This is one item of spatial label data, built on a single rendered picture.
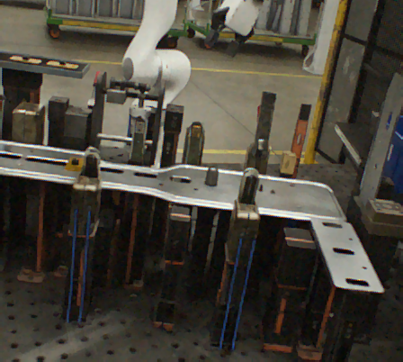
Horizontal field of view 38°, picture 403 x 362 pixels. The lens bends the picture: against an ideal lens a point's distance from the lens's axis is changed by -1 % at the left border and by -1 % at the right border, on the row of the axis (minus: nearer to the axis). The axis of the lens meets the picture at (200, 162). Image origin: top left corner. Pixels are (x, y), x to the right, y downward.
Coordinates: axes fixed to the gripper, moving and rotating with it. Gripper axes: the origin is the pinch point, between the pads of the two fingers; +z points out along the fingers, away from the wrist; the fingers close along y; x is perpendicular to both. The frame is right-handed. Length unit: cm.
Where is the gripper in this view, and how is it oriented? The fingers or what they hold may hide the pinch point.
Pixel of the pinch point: (220, 47)
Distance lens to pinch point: 155.3
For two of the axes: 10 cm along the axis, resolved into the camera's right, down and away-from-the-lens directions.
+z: -4.9, 8.3, 2.5
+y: -6.2, -1.4, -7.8
